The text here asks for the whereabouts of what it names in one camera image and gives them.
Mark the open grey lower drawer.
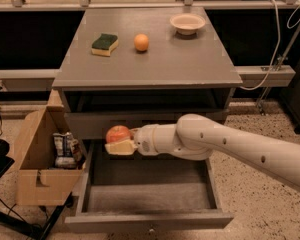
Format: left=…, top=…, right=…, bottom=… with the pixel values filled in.
left=65, top=140, right=233, bottom=233

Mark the beige bowl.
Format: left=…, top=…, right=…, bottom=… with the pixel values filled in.
left=170, top=13, right=206, bottom=36

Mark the metal railing frame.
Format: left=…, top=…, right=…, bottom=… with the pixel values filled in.
left=0, top=0, right=300, bottom=88

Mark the orange fruit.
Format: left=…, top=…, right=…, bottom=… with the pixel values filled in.
left=134, top=34, right=149, bottom=52

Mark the snack bag in box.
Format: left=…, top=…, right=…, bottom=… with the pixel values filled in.
left=53, top=132, right=83, bottom=169

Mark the closed grey top drawer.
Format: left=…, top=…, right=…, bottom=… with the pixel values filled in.
left=65, top=109, right=229, bottom=139

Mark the grey drawer cabinet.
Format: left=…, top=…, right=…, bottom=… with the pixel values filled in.
left=52, top=6, right=244, bottom=152

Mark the green and yellow sponge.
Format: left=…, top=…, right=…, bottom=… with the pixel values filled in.
left=91, top=33, right=119, bottom=57

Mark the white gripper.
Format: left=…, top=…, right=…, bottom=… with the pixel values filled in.
left=105, top=125, right=157, bottom=156

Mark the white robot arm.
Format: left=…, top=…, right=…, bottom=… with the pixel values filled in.
left=105, top=114, right=300, bottom=192

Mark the cardboard box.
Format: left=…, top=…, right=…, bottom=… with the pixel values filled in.
left=13, top=90, right=86, bottom=206

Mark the white cable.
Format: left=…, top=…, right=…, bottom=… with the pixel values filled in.
left=239, top=0, right=300, bottom=92

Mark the red apple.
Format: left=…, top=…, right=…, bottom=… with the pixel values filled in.
left=106, top=125, right=131, bottom=143

